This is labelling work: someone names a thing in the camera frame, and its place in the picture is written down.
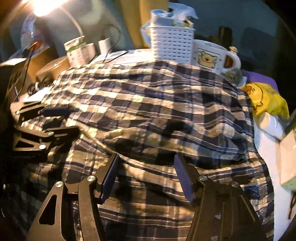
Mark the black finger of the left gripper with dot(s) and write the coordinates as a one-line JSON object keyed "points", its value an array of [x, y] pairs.
{"points": [[24, 111]]}

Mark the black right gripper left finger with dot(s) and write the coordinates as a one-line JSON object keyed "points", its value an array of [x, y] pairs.
{"points": [[55, 221]]}

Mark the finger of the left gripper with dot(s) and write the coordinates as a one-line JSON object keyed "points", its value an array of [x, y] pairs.
{"points": [[27, 141]]}

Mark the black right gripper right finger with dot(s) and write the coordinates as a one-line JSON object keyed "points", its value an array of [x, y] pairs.
{"points": [[223, 210]]}

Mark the plaid checkered pants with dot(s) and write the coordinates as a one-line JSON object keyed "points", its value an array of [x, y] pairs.
{"points": [[148, 112]]}

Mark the tablet with red screen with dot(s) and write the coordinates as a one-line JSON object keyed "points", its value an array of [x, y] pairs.
{"points": [[12, 79]]}

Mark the brown lidded box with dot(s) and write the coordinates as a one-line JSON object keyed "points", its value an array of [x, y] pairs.
{"points": [[53, 69]]}

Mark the cardboard box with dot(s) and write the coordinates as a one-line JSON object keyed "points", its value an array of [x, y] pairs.
{"points": [[40, 59]]}

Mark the snack bag with pumpkin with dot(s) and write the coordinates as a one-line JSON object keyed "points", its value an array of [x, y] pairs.
{"points": [[34, 29]]}

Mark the white textured tablecloth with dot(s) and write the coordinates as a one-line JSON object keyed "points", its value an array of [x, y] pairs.
{"points": [[269, 149]]}

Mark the green white carton box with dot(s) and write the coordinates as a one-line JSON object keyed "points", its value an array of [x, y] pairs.
{"points": [[77, 52]]}

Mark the yellow tissue pack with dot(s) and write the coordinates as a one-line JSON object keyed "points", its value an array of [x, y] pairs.
{"points": [[288, 161]]}

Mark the white tissue packet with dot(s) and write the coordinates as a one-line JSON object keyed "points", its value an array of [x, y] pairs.
{"points": [[271, 125]]}

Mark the white desk lamp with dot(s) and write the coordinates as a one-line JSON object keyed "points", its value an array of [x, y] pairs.
{"points": [[53, 9]]}

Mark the yellow duck plastic bag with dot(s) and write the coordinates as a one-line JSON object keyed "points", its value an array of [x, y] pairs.
{"points": [[265, 98]]}

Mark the grey blue curtain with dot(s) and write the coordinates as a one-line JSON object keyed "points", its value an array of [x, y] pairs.
{"points": [[98, 20]]}

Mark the white power strip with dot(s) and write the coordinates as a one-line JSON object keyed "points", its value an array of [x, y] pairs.
{"points": [[125, 57]]}

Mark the purple case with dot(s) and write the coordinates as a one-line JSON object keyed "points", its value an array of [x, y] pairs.
{"points": [[256, 77]]}

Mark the yellow curtain left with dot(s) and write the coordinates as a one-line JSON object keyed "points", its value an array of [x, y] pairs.
{"points": [[136, 13]]}

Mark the white bear mug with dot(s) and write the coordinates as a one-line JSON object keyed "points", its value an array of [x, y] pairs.
{"points": [[212, 57]]}

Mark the white perforated plastic basket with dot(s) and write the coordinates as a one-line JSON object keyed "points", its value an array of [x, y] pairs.
{"points": [[172, 43]]}

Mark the small figurine behind mug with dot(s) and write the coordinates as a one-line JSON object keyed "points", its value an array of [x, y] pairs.
{"points": [[233, 49]]}

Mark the white charger with black cable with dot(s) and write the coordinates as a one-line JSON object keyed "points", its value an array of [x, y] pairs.
{"points": [[105, 46]]}

